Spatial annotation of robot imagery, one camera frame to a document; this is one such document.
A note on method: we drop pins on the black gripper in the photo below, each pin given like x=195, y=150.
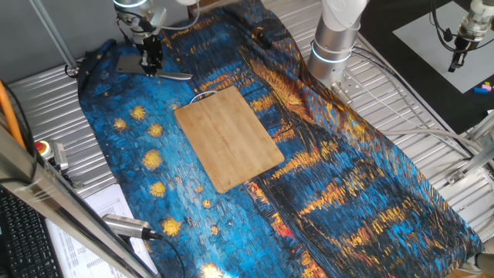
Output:
x=152, y=48

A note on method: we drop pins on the steel cleaver knife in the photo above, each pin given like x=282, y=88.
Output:
x=129, y=65

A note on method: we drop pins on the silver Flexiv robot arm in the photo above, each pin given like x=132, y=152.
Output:
x=332, y=42

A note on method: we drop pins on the bamboo cutting board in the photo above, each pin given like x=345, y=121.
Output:
x=231, y=143

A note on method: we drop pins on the thin grey metal rod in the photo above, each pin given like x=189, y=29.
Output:
x=54, y=36

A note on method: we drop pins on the red emergency stop button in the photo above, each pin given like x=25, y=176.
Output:
x=50, y=152

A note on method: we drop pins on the starry night painting tablecloth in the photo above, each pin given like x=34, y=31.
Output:
x=308, y=201

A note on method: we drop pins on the printed white paper sheet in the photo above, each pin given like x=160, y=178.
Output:
x=77, y=258

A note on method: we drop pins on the black computer keyboard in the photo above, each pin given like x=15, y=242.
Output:
x=23, y=239

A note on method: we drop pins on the black table mat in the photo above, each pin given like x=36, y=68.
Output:
x=386, y=38

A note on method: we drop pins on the grey studded baseplate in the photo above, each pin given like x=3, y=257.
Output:
x=424, y=46

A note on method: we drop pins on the blue toy block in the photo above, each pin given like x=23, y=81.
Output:
x=480, y=90

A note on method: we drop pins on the pink toy block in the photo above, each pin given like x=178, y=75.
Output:
x=487, y=87

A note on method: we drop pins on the aluminium frame bar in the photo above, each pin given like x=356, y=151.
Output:
x=58, y=201

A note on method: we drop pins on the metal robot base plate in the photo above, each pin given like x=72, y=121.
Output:
x=347, y=87

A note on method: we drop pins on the aluminium profile bracket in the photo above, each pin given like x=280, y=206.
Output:
x=474, y=160

